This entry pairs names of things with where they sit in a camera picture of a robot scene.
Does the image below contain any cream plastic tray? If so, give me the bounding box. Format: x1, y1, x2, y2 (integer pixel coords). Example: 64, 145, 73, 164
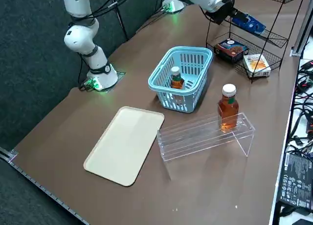
83, 106, 165, 187

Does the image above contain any amber tea bottle white cap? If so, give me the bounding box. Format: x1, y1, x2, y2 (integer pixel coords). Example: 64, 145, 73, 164
170, 66, 186, 106
217, 84, 239, 134

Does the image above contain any white Franzzi cracker box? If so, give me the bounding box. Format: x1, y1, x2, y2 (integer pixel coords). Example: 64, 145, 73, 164
243, 54, 272, 78

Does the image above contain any aluminium table edge rail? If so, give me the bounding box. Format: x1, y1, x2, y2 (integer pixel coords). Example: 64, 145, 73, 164
0, 146, 90, 225

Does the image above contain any black power adapter with label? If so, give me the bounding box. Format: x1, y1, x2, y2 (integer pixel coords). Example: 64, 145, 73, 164
278, 150, 313, 209

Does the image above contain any aluminium profile post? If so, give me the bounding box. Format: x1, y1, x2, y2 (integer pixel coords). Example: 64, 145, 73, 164
290, 0, 313, 57

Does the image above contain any black cable tangle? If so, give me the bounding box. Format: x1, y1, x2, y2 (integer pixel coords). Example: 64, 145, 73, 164
291, 60, 313, 152

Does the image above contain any dark chocolate cookie box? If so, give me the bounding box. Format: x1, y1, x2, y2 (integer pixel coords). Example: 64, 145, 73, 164
213, 38, 250, 65

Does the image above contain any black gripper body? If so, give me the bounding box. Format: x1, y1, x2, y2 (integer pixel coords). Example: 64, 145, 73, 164
210, 0, 235, 25

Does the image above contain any light blue plastic basket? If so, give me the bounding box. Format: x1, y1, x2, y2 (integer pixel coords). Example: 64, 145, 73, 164
148, 46, 213, 113

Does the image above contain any black wire snack shelf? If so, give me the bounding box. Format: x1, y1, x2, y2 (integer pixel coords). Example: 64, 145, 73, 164
205, 0, 308, 84

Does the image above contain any clear acrylic shelf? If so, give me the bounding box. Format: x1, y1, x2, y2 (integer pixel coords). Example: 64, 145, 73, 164
156, 112, 255, 180

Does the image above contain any blue Oreo cookie box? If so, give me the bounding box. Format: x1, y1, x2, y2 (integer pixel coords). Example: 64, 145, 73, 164
231, 11, 267, 35

